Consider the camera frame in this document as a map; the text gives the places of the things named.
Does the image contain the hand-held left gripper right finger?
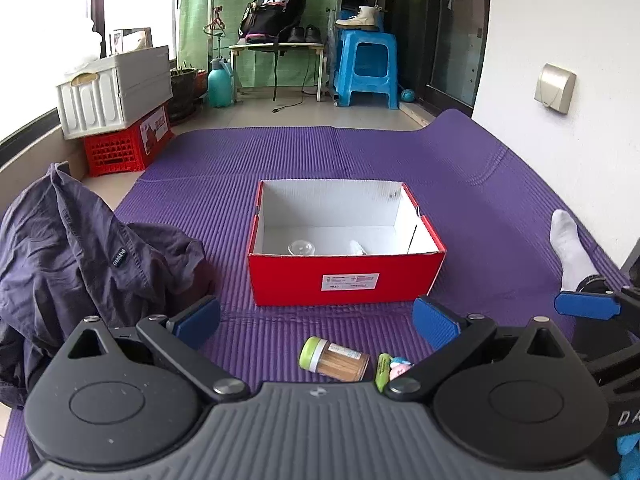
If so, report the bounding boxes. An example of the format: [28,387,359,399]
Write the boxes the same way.
[384,296,581,403]

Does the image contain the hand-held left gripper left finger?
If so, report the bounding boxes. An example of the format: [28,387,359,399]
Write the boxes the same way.
[65,296,251,403]

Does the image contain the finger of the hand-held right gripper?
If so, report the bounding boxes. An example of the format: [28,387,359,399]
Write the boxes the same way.
[554,285,640,338]

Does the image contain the red cardboard box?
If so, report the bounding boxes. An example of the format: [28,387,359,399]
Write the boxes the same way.
[246,179,447,307]

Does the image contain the person's right hand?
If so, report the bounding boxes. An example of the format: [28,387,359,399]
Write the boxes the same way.
[616,432,640,480]

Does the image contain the pink and blue small item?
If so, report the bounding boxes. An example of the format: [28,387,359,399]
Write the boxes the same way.
[390,356,417,381]

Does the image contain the person's foot in white sock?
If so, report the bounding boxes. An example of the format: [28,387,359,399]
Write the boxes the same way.
[550,209,598,293]

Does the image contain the green tube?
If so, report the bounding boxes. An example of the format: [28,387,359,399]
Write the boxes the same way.
[375,353,393,391]

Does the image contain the green-lidded toothpick jar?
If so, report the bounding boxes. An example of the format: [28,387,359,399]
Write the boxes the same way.
[299,336,371,385]

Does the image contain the dark grey cloth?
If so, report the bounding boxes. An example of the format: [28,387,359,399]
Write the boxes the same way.
[0,162,211,411]

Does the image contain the red plastic crate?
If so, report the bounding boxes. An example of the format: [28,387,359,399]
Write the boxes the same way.
[82,105,175,178]

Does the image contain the purple ribbed mat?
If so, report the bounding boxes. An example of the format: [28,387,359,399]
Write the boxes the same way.
[0,109,631,480]

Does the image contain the dark plant pot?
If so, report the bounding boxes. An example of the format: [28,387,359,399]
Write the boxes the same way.
[170,66,198,122]

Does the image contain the teal spray bottle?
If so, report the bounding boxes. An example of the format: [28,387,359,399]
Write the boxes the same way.
[207,49,235,109]

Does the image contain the white storage crate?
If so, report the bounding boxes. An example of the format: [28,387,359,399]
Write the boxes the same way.
[56,45,173,141]

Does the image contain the blue plastic stool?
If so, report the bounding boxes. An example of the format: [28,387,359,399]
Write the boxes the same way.
[332,30,399,110]

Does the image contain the small wooden table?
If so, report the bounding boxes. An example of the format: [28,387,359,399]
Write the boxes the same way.
[229,40,328,102]

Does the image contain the dark glass door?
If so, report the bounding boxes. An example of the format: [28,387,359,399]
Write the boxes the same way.
[390,0,493,116]

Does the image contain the brown clothes hanger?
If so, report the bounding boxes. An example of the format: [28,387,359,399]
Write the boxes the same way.
[202,6,228,36]

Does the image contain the white boot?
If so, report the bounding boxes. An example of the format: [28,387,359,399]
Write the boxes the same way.
[335,6,383,31]

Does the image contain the black backpack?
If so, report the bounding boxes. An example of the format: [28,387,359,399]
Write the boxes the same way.
[238,0,307,45]

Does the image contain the beige wall socket cover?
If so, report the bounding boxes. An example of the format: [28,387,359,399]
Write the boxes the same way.
[534,63,577,115]

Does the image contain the black cable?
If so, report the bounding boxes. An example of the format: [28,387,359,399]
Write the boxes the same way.
[271,45,304,114]

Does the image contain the picture frame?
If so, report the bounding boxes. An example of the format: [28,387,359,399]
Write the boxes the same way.
[109,26,153,57]

